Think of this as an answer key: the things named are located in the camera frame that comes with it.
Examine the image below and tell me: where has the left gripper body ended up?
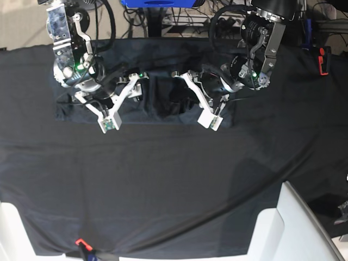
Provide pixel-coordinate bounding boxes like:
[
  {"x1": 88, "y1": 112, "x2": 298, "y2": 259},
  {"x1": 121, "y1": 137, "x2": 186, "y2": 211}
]
[{"x1": 172, "y1": 16, "x2": 285, "y2": 131}]

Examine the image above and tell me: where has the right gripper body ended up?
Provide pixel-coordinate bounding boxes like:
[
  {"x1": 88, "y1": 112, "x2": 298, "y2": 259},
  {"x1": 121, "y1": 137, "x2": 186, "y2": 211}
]
[{"x1": 46, "y1": 5, "x2": 148, "y2": 133}]

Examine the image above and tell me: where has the dark grey T-shirt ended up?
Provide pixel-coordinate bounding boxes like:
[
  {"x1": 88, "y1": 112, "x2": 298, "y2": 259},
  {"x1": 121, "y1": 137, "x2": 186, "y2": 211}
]
[{"x1": 57, "y1": 38, "x2": 235, "y2": 127}]

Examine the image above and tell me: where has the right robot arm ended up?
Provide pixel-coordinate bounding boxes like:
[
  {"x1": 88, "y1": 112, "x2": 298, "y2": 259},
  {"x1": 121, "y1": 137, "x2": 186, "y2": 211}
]
[{"x1": 38, "y1": 1, "x2": 148, "y2": 133}]

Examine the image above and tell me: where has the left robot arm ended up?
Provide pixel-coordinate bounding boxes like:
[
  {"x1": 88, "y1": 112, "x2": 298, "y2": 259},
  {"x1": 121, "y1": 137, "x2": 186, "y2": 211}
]
[{"x1": 172, "y1": 1, "x2": 298, "y2": 131}]

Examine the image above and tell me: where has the white power strip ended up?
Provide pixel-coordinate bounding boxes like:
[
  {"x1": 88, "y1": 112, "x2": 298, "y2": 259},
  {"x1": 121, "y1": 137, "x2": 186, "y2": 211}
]
[{"x1": 162, "y1": 14, "x2": 244, "y2": 27}]

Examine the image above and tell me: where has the red and black clamp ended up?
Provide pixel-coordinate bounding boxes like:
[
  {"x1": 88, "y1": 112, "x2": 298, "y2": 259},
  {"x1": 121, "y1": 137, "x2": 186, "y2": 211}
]
[{"x1": 318, "y1": 46, "x2": 332, "y2": 76}]

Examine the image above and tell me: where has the black metal table leg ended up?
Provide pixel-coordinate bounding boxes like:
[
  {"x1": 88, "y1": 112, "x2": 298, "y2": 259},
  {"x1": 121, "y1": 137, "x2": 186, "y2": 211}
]
[{"x1": 144, "y1": 8, "x2": 167, "y2": 38}]

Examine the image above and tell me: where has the blue plastic box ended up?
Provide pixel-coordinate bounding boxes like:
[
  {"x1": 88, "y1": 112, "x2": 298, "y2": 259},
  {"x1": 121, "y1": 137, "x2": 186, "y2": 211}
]
[{"x1": 121, "y1": 0, "x2": 197, "y2": 8}]

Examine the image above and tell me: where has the black table cloth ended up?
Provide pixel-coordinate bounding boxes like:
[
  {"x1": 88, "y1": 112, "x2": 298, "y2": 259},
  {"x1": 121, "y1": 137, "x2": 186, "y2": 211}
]
[{"x1": 1, "y1": 46, "x2": 347, "y2": 259}]

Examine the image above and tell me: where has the red clamp at front edge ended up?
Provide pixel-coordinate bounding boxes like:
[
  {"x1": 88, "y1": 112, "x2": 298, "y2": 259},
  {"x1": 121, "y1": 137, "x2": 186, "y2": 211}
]
[{"x1": 75, "y1": 238, "x2": 94, "y2": 252}]

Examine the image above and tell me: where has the blue clamp post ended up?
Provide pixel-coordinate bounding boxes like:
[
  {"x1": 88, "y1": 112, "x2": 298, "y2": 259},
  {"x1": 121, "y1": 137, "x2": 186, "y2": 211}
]
[{"x1": 301, "y1": 18, "x2": 312, "y2": 49}]

